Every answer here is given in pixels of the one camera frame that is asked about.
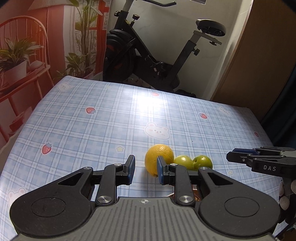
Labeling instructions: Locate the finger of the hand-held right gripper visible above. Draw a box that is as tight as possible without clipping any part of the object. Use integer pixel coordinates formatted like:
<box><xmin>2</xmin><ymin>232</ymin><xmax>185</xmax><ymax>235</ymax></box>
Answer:
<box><xmin>253</xmin><ymin>147</ymin><xmax>296</xmax><ymax>157</ymax></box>
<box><xmin>227</xmin><ymin>149</ymin><xmax>258</xmax><ymax>163</ymax></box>

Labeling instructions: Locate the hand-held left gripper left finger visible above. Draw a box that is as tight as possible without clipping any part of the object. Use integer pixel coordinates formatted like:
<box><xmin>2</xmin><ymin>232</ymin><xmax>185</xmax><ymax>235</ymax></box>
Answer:
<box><xmin>58</xmin><ymin>155</ymin><xmax>136</xmax><ymax>207</ymax></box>

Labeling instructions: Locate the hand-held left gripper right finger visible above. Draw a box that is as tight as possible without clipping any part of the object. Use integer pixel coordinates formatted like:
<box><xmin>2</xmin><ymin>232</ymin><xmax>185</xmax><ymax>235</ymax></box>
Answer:
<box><xmin>157</xmin><ymin>156</ymin><xmax>234</xmax><ymax>207</ymax></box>

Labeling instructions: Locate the large yellow orange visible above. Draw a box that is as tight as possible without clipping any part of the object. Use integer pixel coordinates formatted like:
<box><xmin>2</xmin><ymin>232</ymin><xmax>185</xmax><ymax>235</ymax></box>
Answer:
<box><xmin>145</xmin><ymin>144</ymin><xmax>174</xmax><ymax>178</ymax></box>

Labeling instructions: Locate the person's right hand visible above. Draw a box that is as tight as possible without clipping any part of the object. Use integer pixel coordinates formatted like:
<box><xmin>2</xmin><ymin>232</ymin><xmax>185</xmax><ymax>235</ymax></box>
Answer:
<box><xmin>278</xmin><ymin>178</ymin><xmax>296</xmax><ymax>224</ymax></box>

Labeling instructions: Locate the green apple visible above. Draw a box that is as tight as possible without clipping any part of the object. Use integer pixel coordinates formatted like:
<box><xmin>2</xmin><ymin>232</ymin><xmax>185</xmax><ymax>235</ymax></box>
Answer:
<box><xmin>173</xmin><ymin>155</ymin><xmax>195</xmax><ymax>171</ymax></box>
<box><xmin>193</xmin><ymin>155</ymin><xmax>213</xmax><ymax>171</ymax></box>

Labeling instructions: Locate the dark blue curtain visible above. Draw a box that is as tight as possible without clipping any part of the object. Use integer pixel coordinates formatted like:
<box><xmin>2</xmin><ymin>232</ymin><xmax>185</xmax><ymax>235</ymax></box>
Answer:
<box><xmin>260</xmin><ymin>70</ymin><xmax>296</xmax><ymax>149</ymax></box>

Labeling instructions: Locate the blue plaid tablecloth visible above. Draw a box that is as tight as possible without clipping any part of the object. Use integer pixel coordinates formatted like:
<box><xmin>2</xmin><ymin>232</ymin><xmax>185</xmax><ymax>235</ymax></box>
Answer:
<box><xmin>0</xmin><ymin>75</ymin><xmax>281</xmax><ymax>241</ymax></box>

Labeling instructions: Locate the brown wooden door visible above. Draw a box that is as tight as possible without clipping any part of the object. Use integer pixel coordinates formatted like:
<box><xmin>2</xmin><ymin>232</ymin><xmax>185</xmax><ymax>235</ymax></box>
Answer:
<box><xmin>210</xmin><ymin>0</ymin><xmax>294</xmax><ymax>122</ymax></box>

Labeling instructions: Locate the black exercise bike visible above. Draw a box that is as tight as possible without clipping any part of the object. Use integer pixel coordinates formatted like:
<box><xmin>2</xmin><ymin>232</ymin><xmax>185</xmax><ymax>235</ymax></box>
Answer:
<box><xmin>102</xmin><ymin>0</ymin><xmax>227</xmax><ymax>98</ymax></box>

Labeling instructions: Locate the wall poster with plants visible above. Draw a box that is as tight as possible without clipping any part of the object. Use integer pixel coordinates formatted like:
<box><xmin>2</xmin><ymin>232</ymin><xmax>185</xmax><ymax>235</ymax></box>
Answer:
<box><xmin>0</xmin><ymin>0</ymin><xmax>111</xmax><ymax>149</ymax></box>

